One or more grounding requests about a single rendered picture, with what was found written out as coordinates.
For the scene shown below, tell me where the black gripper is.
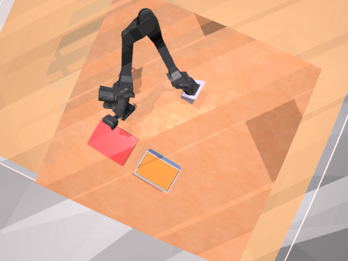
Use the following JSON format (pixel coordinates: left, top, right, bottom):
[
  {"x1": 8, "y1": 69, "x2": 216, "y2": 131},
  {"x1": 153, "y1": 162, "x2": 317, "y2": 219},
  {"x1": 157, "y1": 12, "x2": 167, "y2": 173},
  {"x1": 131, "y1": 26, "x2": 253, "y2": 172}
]
[{"x1": 102, "y1": 102, "x2": 135, "y2": 130}]

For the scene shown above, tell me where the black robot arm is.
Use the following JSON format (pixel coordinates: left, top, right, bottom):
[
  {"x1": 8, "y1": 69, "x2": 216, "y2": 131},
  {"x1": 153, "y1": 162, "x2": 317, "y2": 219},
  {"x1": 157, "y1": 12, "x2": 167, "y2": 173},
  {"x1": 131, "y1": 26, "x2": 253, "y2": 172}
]
[{"x1": 98, "y1": 8, "x2": 200, "y2": 112}]

